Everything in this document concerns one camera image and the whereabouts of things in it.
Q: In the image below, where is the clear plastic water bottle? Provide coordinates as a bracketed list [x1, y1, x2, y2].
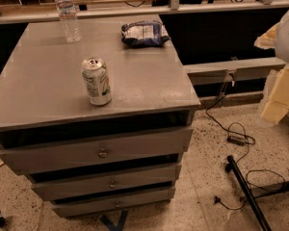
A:
[54, 0, 81, 42]

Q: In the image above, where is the bottom grey drawer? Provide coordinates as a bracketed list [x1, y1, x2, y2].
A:
[52, 186, 175, 218]

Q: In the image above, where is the middle grey drawer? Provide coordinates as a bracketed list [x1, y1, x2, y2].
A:
[32, 163, 182, 201]

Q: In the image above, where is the grey drawer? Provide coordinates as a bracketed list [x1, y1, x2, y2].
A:
[32, 163, 182, 201]
[52, 186, 175, 218]
[0, 126, 193, 175]

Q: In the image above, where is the green white 7up can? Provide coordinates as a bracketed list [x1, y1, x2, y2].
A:
[82, 57, 112, 106]

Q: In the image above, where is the black tripod leg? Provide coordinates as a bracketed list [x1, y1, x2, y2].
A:
[226, 155, 272, 231]

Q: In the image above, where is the grey drawer cabinet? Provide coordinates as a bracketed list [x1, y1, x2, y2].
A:
[0, 18, 199, 206]

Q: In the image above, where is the top grey drawer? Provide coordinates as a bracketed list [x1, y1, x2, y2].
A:
[0, 126, 193, 175]

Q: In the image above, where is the blue white chip bag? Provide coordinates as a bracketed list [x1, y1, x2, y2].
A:
[121, 20, 171, 48]

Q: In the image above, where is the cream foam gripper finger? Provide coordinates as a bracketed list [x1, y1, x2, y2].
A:
[260, 64, 289, 124]
[254, 23, 278, 49]

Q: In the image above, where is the black power adapter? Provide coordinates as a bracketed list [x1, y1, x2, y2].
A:
[227, 136, 246, 146]

